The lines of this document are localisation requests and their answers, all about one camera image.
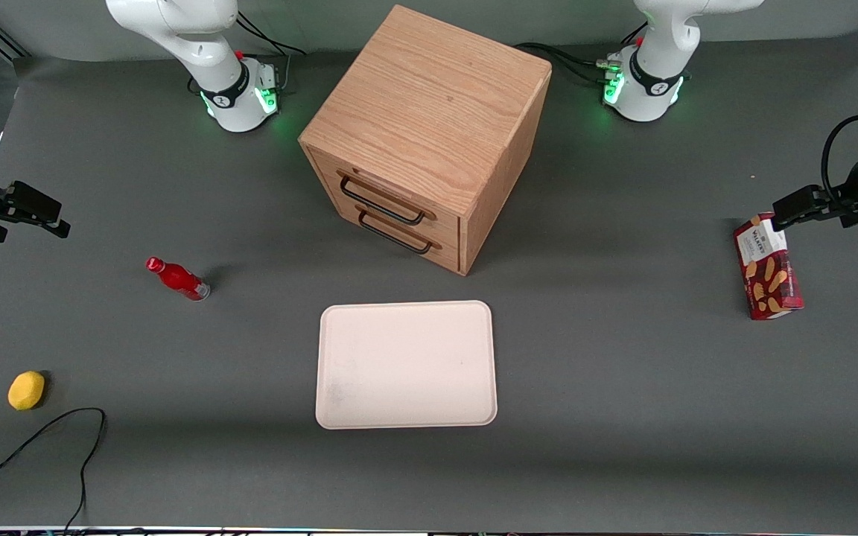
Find black metal drawer handle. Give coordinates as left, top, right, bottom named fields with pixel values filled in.
left=337, top=170, right=438, bottom=227
left=355, top=206, right=444, bottom=256

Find wooden drawer with inside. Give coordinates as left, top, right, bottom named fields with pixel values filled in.
left=308, top=146, right=463, bottom=251

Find wooden drawer kept shut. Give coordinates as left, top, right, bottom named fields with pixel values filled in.
left=328, top=192, right=463, bottom=274

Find oak wooden drawer cabinet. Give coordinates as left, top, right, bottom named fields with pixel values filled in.
left=297, top=4, right=553, bottom=278

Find red shortbread cookie box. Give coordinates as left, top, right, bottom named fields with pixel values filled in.
left=733, top=212, right=805, bottom=321

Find small red bottle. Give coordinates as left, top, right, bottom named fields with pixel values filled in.
left=145, top=257, right=212, bottom=302

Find yellow lemon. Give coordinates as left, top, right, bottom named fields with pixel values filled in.
left=7, top=371, right=46, bottom=412

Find cream plastic tray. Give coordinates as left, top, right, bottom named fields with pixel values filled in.
left=315, top=300, right=498, bottom=430

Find dark aluminium frame rail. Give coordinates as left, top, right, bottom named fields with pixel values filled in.
left=0, top=7, right=29, bottom=60

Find thin black table cable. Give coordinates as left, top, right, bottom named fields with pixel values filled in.
left=0, top=407, right=107, bottom=534

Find black left arm base cables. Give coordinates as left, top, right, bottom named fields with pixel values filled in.
left=515, top=22, right=650, bottom=85

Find black arm base cables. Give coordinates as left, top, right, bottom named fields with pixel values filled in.
left=234, top=11, right=308, bottom=95
left=515, top=22, right=650, bottom=85

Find black right arm base cables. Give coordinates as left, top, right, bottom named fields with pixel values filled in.
left=234, top=11, right=308, bottom=95

